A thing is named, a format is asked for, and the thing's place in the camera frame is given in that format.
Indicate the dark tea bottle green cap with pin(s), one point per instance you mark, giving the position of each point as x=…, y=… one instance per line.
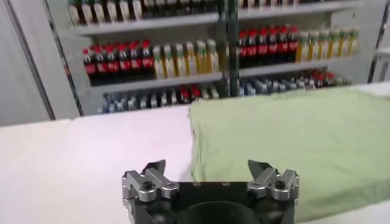
x=99, y=12
x=124, y=11
x=137, y=10
x=111, y=11
x=74, y=15
x=86, y=13

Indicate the small blue water bottle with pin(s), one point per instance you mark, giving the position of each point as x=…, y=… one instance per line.
x=251, y=87
x=242, y=89
x=103, y=106
x=113, y=105

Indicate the light green t-shirt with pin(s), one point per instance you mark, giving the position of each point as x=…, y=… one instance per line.
x=289, y=137

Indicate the small bottle white green label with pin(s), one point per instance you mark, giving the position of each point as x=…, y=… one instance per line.
x=289, y=84
x=153, y=101
x=143, y=102
x=280, y=85

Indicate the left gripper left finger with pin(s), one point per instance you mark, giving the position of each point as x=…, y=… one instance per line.
x=146, y=179

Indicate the small red cap cola bottle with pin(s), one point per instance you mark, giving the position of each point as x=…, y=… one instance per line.
x=195, y=94
x=329, y=78
x=318, y=79
x=184, y=95

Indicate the small dark tea bottle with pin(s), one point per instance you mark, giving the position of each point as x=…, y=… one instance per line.
x=173, y=98
x=163, y=99
x=299, y=83
x=308, y=81

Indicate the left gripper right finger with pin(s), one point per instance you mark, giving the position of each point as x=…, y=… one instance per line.
x=274, y=182

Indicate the white side table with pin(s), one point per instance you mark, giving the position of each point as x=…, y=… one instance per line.
x=384, y=51

